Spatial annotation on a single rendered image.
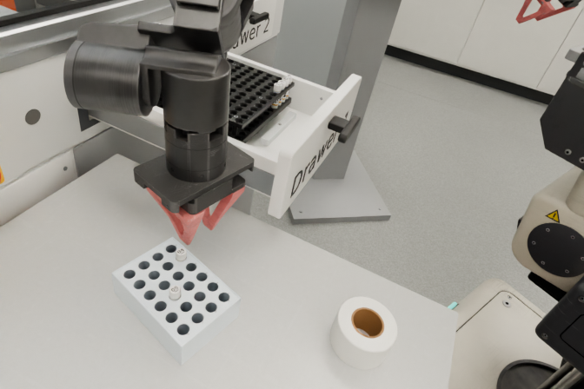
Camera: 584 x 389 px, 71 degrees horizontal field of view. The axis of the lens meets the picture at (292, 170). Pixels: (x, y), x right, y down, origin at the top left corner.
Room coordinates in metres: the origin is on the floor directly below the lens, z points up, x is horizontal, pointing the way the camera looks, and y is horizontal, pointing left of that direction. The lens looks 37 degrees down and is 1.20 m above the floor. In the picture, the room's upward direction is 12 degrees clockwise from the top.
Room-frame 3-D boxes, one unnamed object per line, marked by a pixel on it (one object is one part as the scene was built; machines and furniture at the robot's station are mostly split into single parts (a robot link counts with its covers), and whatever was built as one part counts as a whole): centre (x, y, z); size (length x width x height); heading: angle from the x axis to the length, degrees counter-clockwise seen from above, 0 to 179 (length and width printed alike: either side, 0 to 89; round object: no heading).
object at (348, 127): (0.53, -0.06, 0.91); 0.07 x 0.04 x 0.01; 163
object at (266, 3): (0.93, 0.18, 0.87); 0.29 x 0.02 x 0.11; 163
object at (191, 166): (0.31, 0.09, 0.97); 0.10 x 0.07 x 0.07; 147
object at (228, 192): (0.32, 0.09, 0.90); 0.07 x 0.07 x 0.09; 57
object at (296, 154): (0.54, -0.03, 0.87); 0.29 x 0.02 x 0.11; 163
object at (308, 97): (0.60, 0.17, 0.86); 0.40 x 0.26 x 0.06; 73
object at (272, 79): (0.59, 0.16, 0.87); 0.22 x 0.18 x 0.06; 73
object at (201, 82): (0.31, 0.10, 1.03); 0.07 x 0.06 x 0.07; 97
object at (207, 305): (0.28, 0.10, 0.78); 0.12 x 0.08 x 0.04; 58
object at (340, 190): (1.55, -0.17, 0.51); 0.50 x 0.45 x 1.02; 21
